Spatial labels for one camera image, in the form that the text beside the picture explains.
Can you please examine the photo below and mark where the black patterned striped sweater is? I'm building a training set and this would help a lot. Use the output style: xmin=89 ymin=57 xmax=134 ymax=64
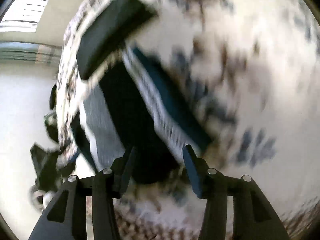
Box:
xmin=71 ymin=47 xmax=212 ymax=185

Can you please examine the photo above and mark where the dark bag beside bed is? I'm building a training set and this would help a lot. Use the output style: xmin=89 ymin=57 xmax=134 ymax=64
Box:
xmin=30 ymin=83 xmax=78 ymax=193

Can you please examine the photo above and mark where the floral fleece bed blanket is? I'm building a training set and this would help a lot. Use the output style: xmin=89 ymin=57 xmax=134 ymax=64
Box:
xmin=57 ymin=0 xmax=319 ymax=239

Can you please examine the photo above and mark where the folded black garment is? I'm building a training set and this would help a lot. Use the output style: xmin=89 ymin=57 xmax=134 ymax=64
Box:
xmin=76 ymin=0 xmax=156 ymax=80

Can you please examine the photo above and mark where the window with bars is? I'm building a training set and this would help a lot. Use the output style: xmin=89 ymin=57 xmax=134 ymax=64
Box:
xmin=1 ymin=0 xmax=49 ymax=33

